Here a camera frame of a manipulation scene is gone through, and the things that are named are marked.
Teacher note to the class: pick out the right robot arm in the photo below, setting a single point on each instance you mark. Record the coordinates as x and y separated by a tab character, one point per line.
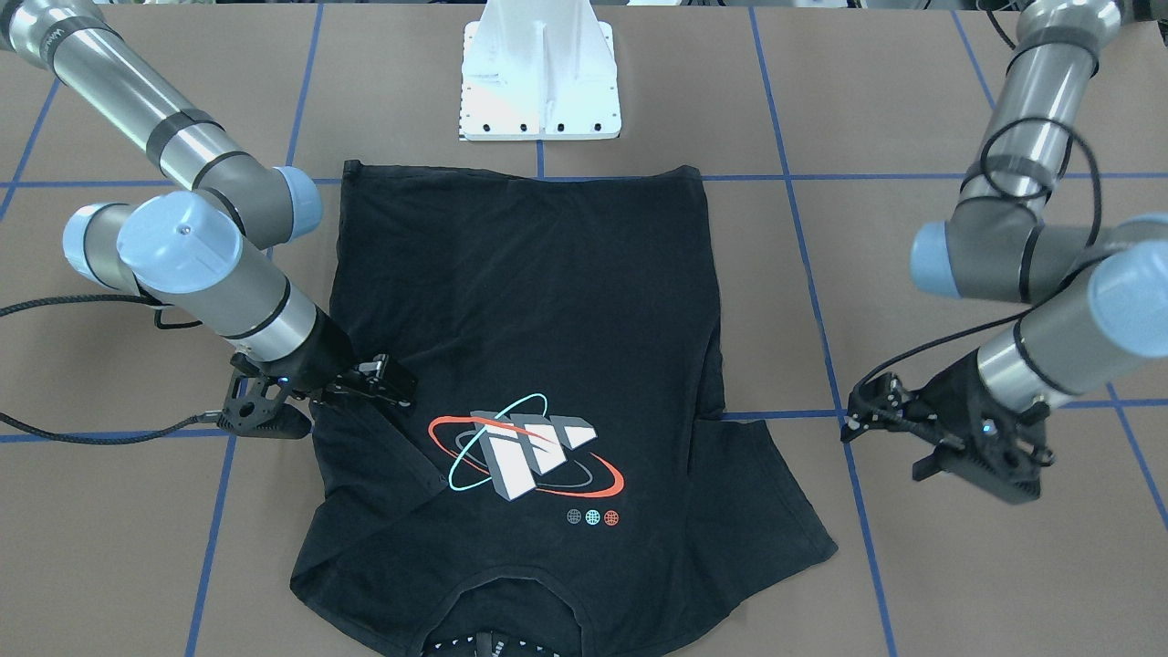
202	247

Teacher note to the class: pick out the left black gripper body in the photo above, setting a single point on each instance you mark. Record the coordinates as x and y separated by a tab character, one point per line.
952	385

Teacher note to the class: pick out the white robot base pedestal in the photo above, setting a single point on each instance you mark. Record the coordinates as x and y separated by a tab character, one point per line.
539	71

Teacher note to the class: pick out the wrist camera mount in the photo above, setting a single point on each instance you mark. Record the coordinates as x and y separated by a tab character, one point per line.
884	403
256	405

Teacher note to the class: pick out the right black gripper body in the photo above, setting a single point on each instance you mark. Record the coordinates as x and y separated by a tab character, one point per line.
326	357

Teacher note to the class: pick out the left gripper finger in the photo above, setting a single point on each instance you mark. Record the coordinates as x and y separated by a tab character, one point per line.
946	459

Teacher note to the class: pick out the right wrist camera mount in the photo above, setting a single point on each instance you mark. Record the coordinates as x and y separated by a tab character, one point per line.
256	405

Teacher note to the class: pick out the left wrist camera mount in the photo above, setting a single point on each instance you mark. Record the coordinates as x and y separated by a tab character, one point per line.
884	403

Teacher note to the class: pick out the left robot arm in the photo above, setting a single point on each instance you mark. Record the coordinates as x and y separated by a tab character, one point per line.
1095	297

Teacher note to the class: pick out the black graphic t-shirt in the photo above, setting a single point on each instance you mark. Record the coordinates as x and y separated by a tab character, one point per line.
564	484

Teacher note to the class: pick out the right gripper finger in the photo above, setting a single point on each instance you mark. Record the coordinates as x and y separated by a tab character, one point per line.
379	379

